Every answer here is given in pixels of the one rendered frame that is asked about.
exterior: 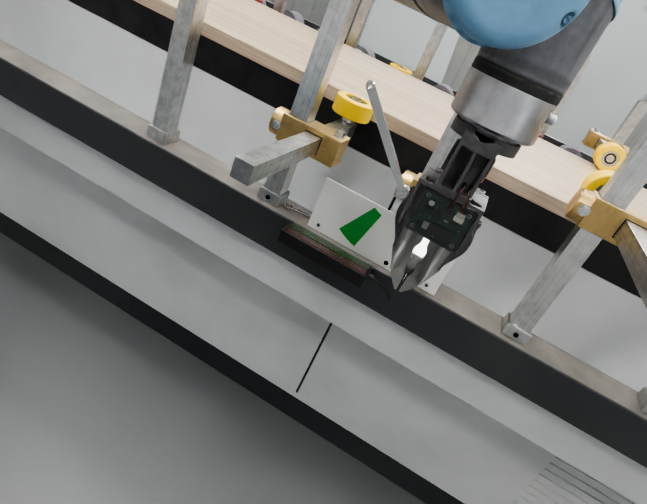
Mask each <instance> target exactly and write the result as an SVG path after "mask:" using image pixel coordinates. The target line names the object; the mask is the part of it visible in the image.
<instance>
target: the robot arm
mask: <svg viewBox="0 0 647 504"><path fill-rule="evenodd" d="M393 1H396V2H398V3H400V4H402V5H404V6H406V7H409V8H411V9H413V10H415V11H417V12H419V13H421V14H423V15H425V16H427V17H429V18H431V19H433V20H434V21H437V22H439V23H442V24H444V25H446V26H448V27H450V28H452V29H454V30H456V32H457V33H458V34H459V35H460V36H461V37H462V38H464V39H465V40H467V41H468V42H470V43H472V44H475V45H477V46H481V47H480V49H479V51H478V53H477V55H476V57H475V59H474V61H473V63H472V66H470V68H469V70H468V72H467V74H466V76H465V78H464V80H463V82H462V84H461V86H460V88H459V90H458V91H457V93H456V95H455V97H454V99H453V101H452V103H451V107H452V109H453V111H455V112H456V113H457V115H456V117H455V119H454V121H453V123H452V124H451V126H450V127H451V129H452V130H453V131H455V132H456V133H457V134H459V135H460V136H461V137H462V138H461V139H457V140H456V142H455V144H454V145H453V147H452V149H451V150H450V152H449V154H448V155H447V157H446V159H445V161H444V163H443V164H442V166H441V168H439V167H436V168H435V169H434V168H432V167H430V168H429V169H428V170H427V171H426V172H425V173H424V174H423V175H422V176H421V177H420V178H419V180H418V182H417V184H416V186H411V187H410V190H409V193H408V195H407V197H406V198H405V199H404V200H403V202H402V203H401V204H400V206H399V208H398V210H397V212H396V216H395V241H394V243H393V246H392V257H391V265H390V269H391V278H392V282H393V287H394V289H396V290H397V291H399V292H403V291H407V290H410V289H412V288H415V287H417V286H420V285H422V284H423V282H425V281H426V280H428V279H429V278H430V277H432V276H433V275H435V274H436V273H438V272H439V271H440V270H441V268H442V267H443V266H444V265H446V264H448V263H449V262H451V261H453V260H454V259H456V258H458V257H460V256H461V255H462V254H464V253H465V252H466V251H467V249H468V248H469V247H470V245H471V243H472V241H473V239H474V236H475V233H476V231H477V230H478V228H479V227H481V225H482V221H480V219H481V217H482V215H483V214H484V212H485V209H486V205H487V202H488V198H489V197H488V196H486V195H485V193H486V191H484V190H482V189H480V188H478V186H479V184H480V183H481V182H482V181H483V180H484V179H485V177H486V176H487V175H488V174H489V172H490V170H491V168H492V167H493V165H494V163H495V162H496V156H497V155H500V156H503V157H507V158H512V159H513V158H515V156H516V154H517V153H518V151H519V150H520V148H521V145H523V146H532V145H534V143H535V142H536V140H537V138H538V137H539V135H540V134H541V132H542V131H543V129H544V128H543V124H544V123H546V124H548V125H550V126H552V125H554V124H555V123H556V121H557V117H556V116H555V115H553V114H551V112H553V111H555V109H556V108H557V106H558V105H559V103H560V101H561V100H562V98H563V96H564V95H565V93H566V92H567V90H568V89H569V87H570V85H571V84H572V82H573V81H574V79H575V77H576V76H577V74H578V73H579V71H580V69H581V68H582V66H583V65H584V63H585V61H586V60H587V58H588V57H589V55H590V53H591V52H592V50H593V49H594V47H595V45H596V44H597V42H598V41H599V39H600V37H601V36H602V34H603V33H604V31H605V29H606V28H607V26H608V25H609V23H610V22H612V21H613V20H614V19H615V18H616V16H617V14H618V10H619V6H620V5H621V3H622V1H623V0H393ZM423 238H426V239H428V240H430V241H429V243H428V244H427V247H426V249H427V250H426V254H425V256H424V257H422V258H421V259H419V260H418V262H417V263H416V265H415V269H414V270H413V271H411V272H410V273H409V272H408V274H407V275H406V273H407V264H408V263H409V262H410V261H411V259H412V257H413V249H414V247H415V246H416V245H418V244H420V243H421V241H422V240H423ZM405 275H406V277H405ZM404 277H405V279H404ZM403 279H404V280H403ZM402 281H403V282H402ZM401 283H402V284H401ZM399 286H400V287H399Z"/></svg>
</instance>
